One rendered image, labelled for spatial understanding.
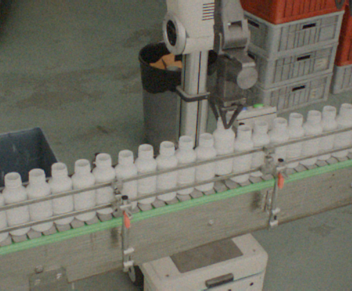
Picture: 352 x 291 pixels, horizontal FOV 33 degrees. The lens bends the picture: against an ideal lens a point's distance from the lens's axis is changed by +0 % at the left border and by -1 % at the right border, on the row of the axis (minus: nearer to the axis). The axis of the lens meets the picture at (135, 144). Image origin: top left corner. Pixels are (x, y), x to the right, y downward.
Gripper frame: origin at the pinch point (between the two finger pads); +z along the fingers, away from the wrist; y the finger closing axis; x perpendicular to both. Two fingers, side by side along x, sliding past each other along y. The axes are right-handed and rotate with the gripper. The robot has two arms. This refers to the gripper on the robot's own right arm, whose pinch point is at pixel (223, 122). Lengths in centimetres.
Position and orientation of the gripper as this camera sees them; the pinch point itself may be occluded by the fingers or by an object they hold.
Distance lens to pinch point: 164.1
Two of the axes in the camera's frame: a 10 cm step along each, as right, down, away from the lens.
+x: 9.3, -1.9, 3.2
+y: 3.7, 4.6, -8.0
